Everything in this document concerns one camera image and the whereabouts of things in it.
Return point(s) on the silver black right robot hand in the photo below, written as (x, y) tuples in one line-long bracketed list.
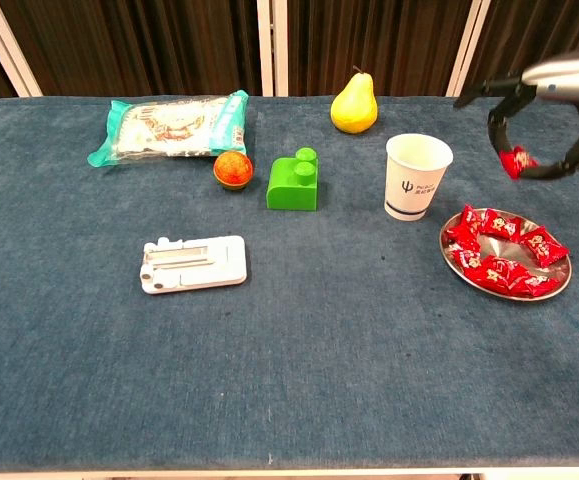
[(574, 70)]

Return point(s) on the round metal plate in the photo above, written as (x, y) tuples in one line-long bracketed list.
[(506, 250)]

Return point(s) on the white paper cup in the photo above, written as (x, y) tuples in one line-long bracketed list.
[(409, 190)]

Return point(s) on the yellow pear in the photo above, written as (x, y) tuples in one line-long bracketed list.
[(354, 110)]

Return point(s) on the green toy block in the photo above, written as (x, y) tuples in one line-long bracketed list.
[(289, 190)]

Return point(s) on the orange ball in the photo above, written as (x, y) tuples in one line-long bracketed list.
[(233, 170)]

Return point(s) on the blue felt table cloth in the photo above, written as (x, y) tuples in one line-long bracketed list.
[(319, 350)]

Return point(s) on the white folding phone stand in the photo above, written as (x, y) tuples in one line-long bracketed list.
[(219, 260)]

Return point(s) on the teal noodle packet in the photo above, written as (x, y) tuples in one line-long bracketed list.
[(169, 125)]

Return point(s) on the white frame post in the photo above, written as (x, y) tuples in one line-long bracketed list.
[(281, 50), (468, 50), (11, 55), (265, 50)]

